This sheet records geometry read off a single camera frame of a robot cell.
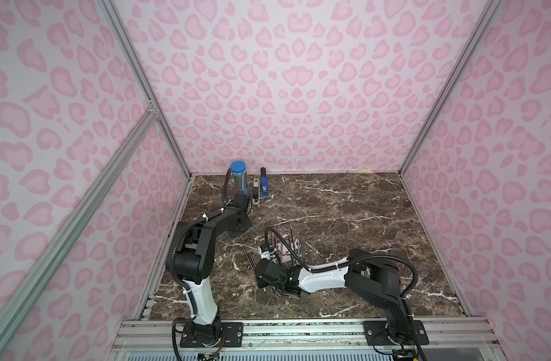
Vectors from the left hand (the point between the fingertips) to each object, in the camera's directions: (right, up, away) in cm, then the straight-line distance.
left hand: (245, 224), depth 100 cm
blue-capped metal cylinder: (-2, +22, -3) cm, 22 cm away
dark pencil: (+4, -13, -10) cm, 17 cm away
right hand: (+7, -17, -12) cm, 22 cm away
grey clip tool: (+4, +11, +7) cm, 14 cm away
